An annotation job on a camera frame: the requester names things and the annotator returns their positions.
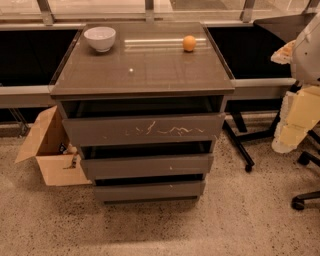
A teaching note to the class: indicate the open cardboard box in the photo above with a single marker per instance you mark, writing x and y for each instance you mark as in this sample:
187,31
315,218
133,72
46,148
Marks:
48,143

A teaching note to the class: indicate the grey bottom drawer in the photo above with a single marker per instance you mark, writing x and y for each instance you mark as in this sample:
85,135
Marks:
149,188

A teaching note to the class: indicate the grey middle drawer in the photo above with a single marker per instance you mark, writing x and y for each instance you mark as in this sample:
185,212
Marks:
147,160

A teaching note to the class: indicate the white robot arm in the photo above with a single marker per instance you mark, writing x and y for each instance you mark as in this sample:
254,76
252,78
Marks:
305,62

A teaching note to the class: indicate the white ceramic bowl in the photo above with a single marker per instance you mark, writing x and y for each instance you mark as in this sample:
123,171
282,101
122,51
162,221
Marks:
100,39

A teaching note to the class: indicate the grey drawer cabinet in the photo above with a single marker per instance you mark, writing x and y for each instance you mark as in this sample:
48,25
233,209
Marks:
146,61

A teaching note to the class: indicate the orange fruit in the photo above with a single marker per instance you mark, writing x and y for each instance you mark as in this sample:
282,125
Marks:
189,43

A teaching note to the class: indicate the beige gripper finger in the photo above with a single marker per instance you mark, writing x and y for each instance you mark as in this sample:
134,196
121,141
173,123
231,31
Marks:
284,54
299,114

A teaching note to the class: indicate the grey drawer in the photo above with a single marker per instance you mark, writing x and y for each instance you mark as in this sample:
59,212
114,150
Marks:
147,160
142,120
149,188

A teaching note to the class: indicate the grey top drawer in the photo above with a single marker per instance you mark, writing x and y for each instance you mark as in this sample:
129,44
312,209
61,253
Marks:
142,120

